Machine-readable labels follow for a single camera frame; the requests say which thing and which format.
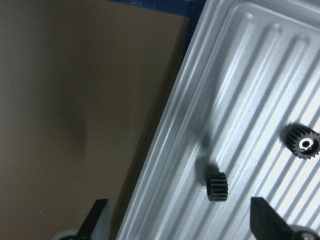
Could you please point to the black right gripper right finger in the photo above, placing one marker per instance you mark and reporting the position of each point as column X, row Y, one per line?
column 266, row 223

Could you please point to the silver ribbed metal tray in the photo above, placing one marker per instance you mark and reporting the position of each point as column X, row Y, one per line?
column 252, row 68

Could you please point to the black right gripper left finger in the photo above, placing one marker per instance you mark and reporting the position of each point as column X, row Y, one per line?
column 96, row 224

